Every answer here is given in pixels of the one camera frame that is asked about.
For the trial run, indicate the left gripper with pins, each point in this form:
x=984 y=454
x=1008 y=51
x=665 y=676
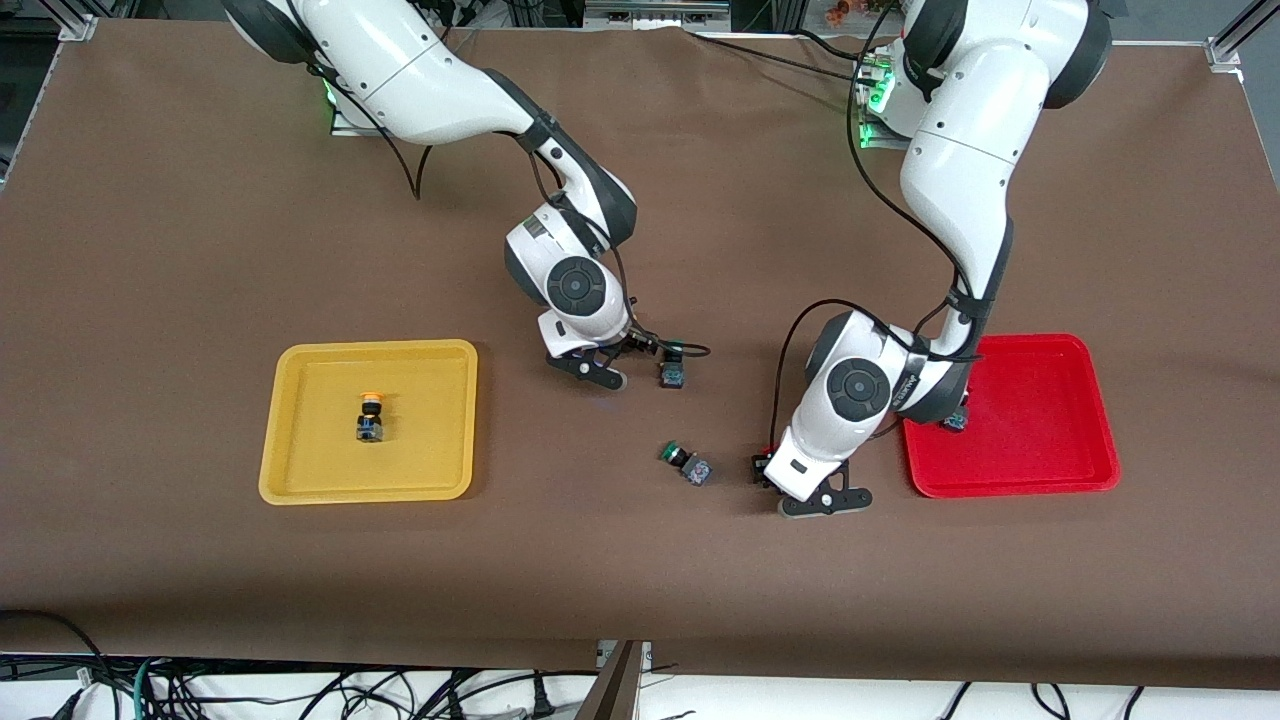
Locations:
x=763 y=470

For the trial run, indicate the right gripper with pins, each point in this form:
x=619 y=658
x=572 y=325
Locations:
x=641 y=344

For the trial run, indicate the yellow push button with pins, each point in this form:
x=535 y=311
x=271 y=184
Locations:
x=370 y=415

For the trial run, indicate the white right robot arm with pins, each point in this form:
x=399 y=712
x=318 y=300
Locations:
x=420 y=80

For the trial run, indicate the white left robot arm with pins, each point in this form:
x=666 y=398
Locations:
x=970 y=150

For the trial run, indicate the green push button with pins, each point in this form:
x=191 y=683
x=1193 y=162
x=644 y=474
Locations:
x=672 y=372
x=686 y=463

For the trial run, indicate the brown table cover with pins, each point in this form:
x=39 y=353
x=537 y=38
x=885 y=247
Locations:
x=640 y=560

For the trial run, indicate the yellow plastic tray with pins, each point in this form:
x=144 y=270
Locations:
x=420 y=450

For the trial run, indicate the red plastic tray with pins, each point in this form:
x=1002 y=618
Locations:
x=1040 y=430

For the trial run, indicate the grey metal post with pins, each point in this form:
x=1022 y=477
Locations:
x=612 y=685

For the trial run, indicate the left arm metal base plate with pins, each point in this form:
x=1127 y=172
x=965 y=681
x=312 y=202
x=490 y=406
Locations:
x=875 y=125

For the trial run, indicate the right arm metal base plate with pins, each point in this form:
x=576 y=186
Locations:
x=345 y=120

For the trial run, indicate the aluminium frame bracket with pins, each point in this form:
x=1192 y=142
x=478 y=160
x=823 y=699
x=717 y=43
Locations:
x=70 y=18
x=1238 y=40

